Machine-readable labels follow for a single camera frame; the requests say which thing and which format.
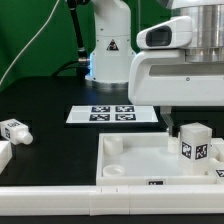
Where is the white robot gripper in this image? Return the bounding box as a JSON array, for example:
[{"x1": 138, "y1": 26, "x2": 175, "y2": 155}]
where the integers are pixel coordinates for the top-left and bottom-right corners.
[{"x1": 128, "y1": 50, "x2": 224, "y2": 136}]

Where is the white square table top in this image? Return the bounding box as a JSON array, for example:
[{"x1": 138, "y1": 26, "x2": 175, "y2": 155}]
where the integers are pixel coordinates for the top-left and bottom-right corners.
[{"x1": 96, "y1": 132, "x2": 224, "y2": 185}]

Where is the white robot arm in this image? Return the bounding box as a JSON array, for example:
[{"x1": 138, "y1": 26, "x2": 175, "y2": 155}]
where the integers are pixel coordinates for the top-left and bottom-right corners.
[{"x1": 86, "y1": 0, "x2": 224, "y2": 126}]

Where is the white marker sheet with tags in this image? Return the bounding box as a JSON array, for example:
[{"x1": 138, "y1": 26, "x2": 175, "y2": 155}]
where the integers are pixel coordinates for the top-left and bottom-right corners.
[{"x1": 66, "y1": 105, "x2": 158, "y2": 124}]

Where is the white front obstacle bar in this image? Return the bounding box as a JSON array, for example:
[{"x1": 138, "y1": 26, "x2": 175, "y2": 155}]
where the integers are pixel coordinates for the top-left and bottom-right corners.
[{"x1": 0, "y1": 185, "x2": 224, "y2": 216}]

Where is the white left obstacle piece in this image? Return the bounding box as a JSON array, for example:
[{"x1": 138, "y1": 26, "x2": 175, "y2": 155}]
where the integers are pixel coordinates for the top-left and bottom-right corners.
[{"x1": 0, "y1": 141, "x2": 12, "y2": 174}]

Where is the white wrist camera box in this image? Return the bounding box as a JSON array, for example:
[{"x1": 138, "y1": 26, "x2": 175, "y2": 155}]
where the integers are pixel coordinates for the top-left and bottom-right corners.
[{"x1": 136, "y1": 16, "x2": 193, "y2": 50}]

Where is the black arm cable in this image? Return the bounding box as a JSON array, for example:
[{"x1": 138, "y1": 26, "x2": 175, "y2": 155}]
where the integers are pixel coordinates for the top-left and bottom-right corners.
[{"x1": 53, "y1": 0, "x2": 92, "y2": 78}]

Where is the white cable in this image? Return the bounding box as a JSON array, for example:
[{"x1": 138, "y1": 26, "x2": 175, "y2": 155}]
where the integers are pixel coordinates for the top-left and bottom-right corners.
[{"x1": 0, "y1": 0, "x2": 62, "y2": 86}]

